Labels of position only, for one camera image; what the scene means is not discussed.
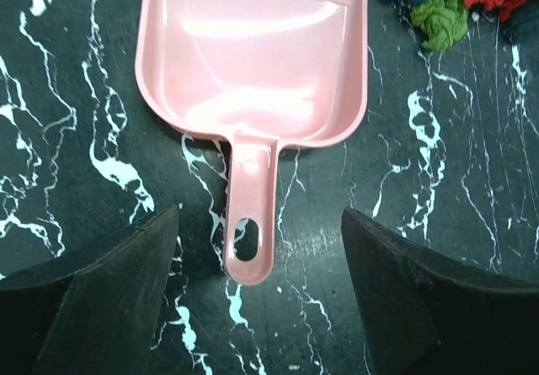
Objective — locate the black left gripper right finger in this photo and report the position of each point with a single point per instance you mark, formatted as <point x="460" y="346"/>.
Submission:
<point x="425" y="313"/>

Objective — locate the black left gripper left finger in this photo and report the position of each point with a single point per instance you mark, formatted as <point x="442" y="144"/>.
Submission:
<point x="93" y="310"/>

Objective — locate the pink plastic dustpan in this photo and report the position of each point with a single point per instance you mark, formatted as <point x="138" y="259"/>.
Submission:
<point x="261" y="75"/>

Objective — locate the green paper scrap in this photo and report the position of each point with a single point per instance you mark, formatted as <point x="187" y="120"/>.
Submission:
<point x="442" y="22"/>

